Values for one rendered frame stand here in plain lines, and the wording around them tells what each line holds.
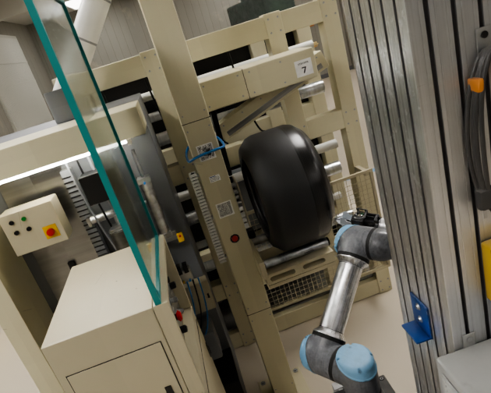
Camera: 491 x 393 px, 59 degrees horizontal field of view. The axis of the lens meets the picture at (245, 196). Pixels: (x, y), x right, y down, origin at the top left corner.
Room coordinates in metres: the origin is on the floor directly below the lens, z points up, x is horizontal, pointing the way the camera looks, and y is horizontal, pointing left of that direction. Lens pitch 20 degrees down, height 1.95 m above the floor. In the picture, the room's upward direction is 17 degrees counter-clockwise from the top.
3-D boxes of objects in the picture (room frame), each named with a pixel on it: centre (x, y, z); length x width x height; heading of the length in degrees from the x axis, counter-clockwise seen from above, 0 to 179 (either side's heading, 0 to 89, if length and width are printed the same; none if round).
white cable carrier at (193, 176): (1.93, 0.20, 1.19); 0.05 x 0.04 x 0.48; 6
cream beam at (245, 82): (2.33, -0.23, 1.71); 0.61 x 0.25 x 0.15; 96
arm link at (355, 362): (1.07, -0.17, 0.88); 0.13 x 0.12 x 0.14; 40
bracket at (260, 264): (2.00, 0.04, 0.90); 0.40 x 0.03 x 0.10; 6
